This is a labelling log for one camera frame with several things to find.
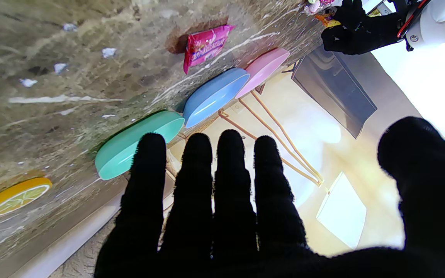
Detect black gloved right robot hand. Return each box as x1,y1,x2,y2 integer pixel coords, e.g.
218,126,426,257
94,117,445,278

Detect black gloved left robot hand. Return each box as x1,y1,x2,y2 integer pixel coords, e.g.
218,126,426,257
321,0,405,55

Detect orange candy packet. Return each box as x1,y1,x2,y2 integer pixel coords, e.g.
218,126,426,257
315,14,341,28

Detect clear small candy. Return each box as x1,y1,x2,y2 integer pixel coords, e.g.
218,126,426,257
304,0,336,16

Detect pink candy packet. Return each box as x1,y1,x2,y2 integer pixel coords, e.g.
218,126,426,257
183,25,235,74

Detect black flat screen television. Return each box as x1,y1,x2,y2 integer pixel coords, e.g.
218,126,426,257
291,48,378,139

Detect pink square plastic dish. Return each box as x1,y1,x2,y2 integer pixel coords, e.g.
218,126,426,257
235,48,290,99

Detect wooden tripod floor lamp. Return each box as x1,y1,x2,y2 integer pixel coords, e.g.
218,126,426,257
218,90,367,250

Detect green square plastic dish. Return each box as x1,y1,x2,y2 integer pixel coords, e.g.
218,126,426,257
95,111,185,181

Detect blue square plastic dish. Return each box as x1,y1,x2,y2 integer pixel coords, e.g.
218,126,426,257
183,68,251,129

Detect orange citrus slice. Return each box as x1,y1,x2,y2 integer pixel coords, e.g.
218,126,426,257
0,177,53,218

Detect red black left arm cables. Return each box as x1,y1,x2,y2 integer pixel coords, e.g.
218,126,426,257
396,0,428,51

